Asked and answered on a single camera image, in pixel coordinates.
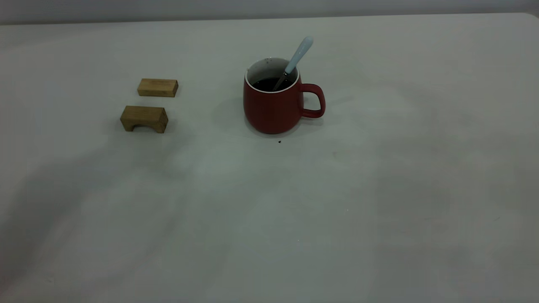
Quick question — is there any red ceramic mug with coffee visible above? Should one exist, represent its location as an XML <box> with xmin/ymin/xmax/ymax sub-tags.
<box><xmin>243</xmin><ymin>57</ymin><xmax>326</xmax><ymax>135</ymax></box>

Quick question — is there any metal spoon with white handle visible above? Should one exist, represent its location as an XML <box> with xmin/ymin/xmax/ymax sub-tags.
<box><xmin>273</xmin><ymin>37</ymin><xmax>314</xmax><ymax>91</ymax></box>

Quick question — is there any flat rectangular wooden block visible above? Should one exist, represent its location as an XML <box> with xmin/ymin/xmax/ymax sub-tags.
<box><xmin>137</xmin><ymin>78</ymin><xmax>179</xmax><ymax>98</ymax></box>

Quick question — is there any arched wooden block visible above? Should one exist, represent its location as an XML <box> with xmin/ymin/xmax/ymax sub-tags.
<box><xmin>120</xmin><ymin>105</ymin><xmax>169</xmax><ymax>134</ymax></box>

